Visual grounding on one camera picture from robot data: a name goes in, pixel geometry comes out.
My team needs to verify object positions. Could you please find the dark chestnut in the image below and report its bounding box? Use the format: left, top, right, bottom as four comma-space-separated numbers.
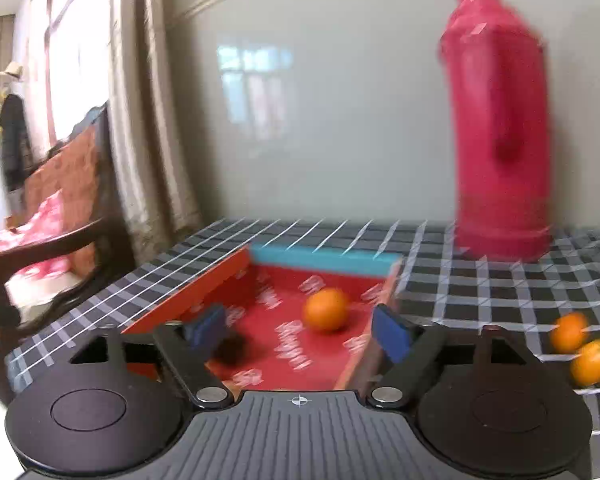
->
211, 333, 249, 367

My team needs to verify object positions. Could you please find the red cardboard box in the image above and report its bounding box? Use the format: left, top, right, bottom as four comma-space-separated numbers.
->
126, 244, 403, 392

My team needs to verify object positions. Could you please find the pink plastic bag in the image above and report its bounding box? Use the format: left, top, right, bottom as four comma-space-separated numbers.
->
0, 191, 70, 281

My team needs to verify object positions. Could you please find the dark wooden armchair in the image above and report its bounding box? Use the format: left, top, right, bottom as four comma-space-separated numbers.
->
0, 105, 135, 405

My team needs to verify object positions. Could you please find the beige curtain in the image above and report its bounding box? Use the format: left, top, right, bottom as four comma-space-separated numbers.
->
109, 0, 201, 263

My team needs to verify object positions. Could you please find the black checkered tablecloth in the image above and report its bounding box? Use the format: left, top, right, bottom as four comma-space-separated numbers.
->
5, 219, 600, 479

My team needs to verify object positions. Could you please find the small orange mandarin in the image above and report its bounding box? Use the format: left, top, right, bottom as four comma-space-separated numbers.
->
570, 338, 600, 388
550, 312, 588, 354

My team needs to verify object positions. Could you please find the dark hanging jacket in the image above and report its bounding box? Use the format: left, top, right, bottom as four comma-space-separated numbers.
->
0, 93, 30, 192

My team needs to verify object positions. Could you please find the straw hat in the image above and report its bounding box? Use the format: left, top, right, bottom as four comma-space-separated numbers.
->
0, 61, 23, 81

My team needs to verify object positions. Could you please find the red thermos flask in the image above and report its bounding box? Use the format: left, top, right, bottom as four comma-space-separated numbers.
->
439, 0, 550, 261

